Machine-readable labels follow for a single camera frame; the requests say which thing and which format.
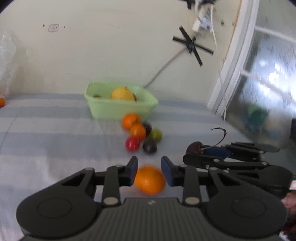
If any dark red cherry with stem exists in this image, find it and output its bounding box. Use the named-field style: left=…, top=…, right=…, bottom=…
left=186, top=127, right=227, bottom=155

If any light green plastic basket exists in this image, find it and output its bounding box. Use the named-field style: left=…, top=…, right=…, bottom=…
left=85, top=82, right=159, bottom=120

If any grey cable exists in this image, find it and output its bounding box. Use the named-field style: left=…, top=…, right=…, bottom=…
left=143, top=46, right=189, bottom=89

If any white cable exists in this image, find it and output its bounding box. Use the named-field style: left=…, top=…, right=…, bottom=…
left=209, top=6, right=228, bottom=121

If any green round fruit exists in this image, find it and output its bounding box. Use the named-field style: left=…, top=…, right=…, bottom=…
left=149, top=129, right=163, bottom=142

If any clear plastic bag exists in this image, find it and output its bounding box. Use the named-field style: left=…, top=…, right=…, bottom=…
left=0, top=30, right=18, bottom=98

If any white window frame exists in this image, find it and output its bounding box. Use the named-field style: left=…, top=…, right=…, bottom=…
left=206, top=0, right=296, bottom=116

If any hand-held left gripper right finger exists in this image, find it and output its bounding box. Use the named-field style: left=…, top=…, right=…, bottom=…
left=161, top=156, right=245, bottom=207

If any person's right hand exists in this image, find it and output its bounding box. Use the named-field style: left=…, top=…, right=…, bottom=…
left=282, top=193, right=296, bottom=211

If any large yellow citrus fruit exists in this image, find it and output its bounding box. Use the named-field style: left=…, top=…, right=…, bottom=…
left=110, top=87, right=136, bottom=101

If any striped grey white bedsheet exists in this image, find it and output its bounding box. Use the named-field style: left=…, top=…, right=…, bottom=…
left=0, top=93, right=259, bottom=241

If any black tape cross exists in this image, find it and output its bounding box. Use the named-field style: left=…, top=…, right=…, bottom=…
left=182, top=0, right=220, bottom=10
left=173, top=26, right=214, bottom=68

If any red round fruit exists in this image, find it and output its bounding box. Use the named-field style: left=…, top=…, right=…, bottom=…
left=125, top=137, right=140, bottom=152

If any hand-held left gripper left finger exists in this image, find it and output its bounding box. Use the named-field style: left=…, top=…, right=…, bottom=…
left=61, top=156, right=139, bottom=206

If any white power strip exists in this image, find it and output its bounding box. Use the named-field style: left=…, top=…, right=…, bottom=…
left=192, top=0, right=214, bottom=32

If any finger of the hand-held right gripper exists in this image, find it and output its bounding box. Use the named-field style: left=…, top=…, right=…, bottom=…
left=183, top=153, right=270, bottom=171
left=204, top=142, right=281, bottom=161

